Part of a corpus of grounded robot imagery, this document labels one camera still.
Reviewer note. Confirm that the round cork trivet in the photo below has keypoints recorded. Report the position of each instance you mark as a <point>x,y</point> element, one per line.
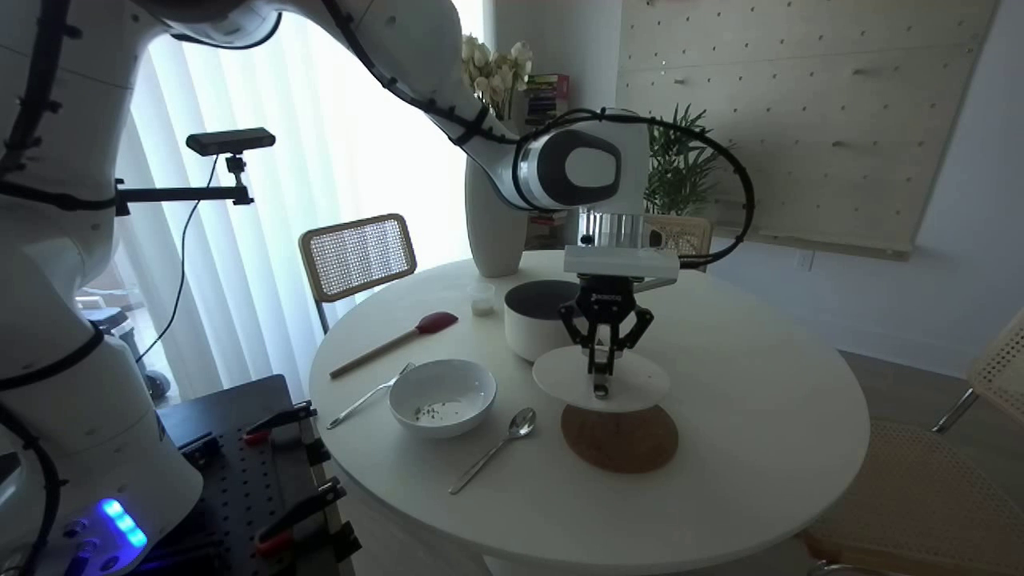
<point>619,444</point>

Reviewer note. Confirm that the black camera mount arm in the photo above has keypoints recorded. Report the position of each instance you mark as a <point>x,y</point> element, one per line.
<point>179,196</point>

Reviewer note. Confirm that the light wooden pegboard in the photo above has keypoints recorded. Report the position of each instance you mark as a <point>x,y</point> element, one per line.
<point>833,116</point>

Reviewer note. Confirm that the black perforated robot table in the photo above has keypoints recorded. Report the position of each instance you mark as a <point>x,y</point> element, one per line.
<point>227,480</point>

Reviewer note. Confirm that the tall white ribbed vase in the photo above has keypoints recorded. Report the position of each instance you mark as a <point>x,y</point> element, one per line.
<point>495,240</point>

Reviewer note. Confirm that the white ceramic bowl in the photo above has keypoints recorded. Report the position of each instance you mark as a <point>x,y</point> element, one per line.
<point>443,398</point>

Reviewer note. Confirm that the silver spoon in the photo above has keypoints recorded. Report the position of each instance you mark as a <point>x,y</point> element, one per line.
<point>521,426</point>

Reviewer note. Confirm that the small white cup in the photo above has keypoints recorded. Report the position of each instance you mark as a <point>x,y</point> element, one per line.
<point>485,301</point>

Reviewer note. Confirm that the white sheer curtain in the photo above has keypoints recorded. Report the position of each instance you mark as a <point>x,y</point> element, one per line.
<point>275,179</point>

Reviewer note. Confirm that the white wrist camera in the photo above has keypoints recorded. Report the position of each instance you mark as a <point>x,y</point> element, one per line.
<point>619,267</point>

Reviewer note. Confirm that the white flower bouquet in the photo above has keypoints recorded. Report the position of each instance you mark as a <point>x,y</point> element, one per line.
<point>500,75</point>

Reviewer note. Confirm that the green potted plant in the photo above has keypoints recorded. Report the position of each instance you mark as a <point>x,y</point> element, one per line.
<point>684,170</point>

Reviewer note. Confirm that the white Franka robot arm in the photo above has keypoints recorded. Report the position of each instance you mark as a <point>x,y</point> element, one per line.
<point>65,426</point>

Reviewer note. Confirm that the silver fork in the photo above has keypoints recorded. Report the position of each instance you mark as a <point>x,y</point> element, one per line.
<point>363,405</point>

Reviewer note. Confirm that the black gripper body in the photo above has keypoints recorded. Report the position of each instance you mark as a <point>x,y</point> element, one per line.
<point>608,305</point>

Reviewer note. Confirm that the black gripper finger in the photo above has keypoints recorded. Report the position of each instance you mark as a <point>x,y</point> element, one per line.
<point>596,353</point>
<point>608,356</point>

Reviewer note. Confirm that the rattan back chair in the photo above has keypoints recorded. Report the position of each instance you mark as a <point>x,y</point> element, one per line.
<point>356,257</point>
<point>1004,370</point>
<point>684,234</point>

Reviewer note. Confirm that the black exterior camera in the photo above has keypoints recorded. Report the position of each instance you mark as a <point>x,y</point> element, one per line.
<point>227,143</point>

